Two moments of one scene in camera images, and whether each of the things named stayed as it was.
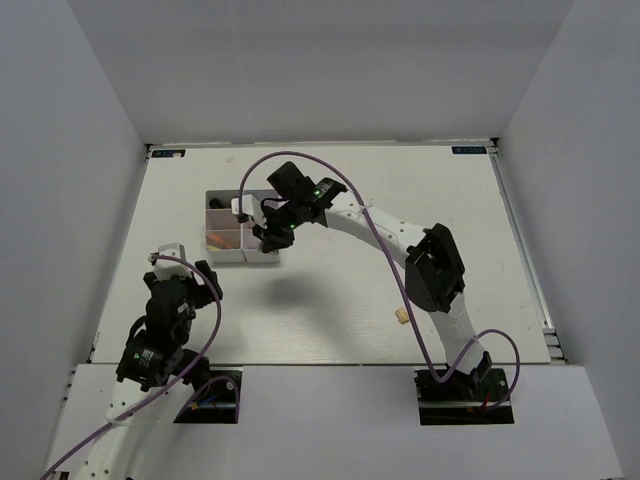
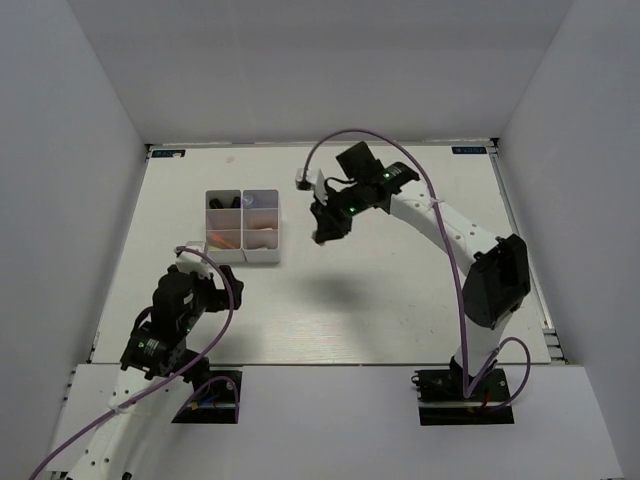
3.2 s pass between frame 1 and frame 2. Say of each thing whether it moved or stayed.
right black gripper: moved
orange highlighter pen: stayed
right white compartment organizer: stayed
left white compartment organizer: stayed
